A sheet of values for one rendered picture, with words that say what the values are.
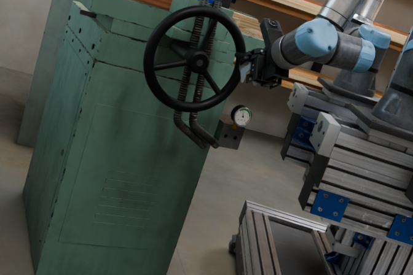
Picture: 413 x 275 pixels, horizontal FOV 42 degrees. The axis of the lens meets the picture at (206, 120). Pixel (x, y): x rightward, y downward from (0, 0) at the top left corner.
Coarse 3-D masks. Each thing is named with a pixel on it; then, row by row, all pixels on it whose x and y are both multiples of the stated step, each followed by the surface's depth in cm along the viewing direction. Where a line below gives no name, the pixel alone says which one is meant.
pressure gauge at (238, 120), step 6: (234, 108) 166; (240, 108) 164; (246, 108) 165; (234, 114) 165; (240, 114) 165; (246, 114) 166; (234, 120) 165; (240, 120) 166; (246, 120) 167; (234, 126) 169
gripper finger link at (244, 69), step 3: (246, 63) 134; (249, 63) 132; (240, 66) 136; (243, 66) 135; (246, 66) 134; (249, 66) 132; (240, 69) 137; (243, 69) 136; (246, 69) 134; (249, 69) 132; (240, 72) 137; (243, 72) 135; (246, 72) 134; (243, 75) 135; (243, 78) 135; (243, 81) 135
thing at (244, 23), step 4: (236, 16) 177; (240, 20) 178; (244, 20) 179; (248, 20) 179; (240, 24) 179; (244, 24) 179; (248, 24) 180; (252, 24) 180; (256, 24) 181; (260, 24) 182; (240, 28) 179; (244, 28) 180; (252, 28) 181; (256, 28) 182; (260, 28) 182; (260, 32) 183
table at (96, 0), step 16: (80, 0) 158; (96, 0) 144; (112, 0) 145; (128, 0) 147; (112, 16) 147; (128, 16) 148; (144, 16) 150; (160, 16) 152; (176, 32) 145; (224, 48) 152
